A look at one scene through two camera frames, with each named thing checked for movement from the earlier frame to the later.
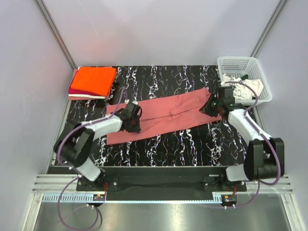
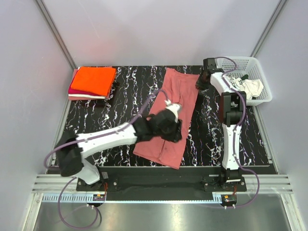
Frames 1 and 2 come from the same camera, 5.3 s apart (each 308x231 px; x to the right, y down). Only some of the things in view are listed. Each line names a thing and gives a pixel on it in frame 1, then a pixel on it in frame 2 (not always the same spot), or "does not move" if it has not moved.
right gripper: x=206 y=109 → x=198 y=83
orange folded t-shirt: x=96 y=80 does not move
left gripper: x=136 y=129 → x=175 y=135
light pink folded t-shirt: x=73 y=98 does not move
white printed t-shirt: x=241 y=92 does not move
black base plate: x=162 y=180 does not move
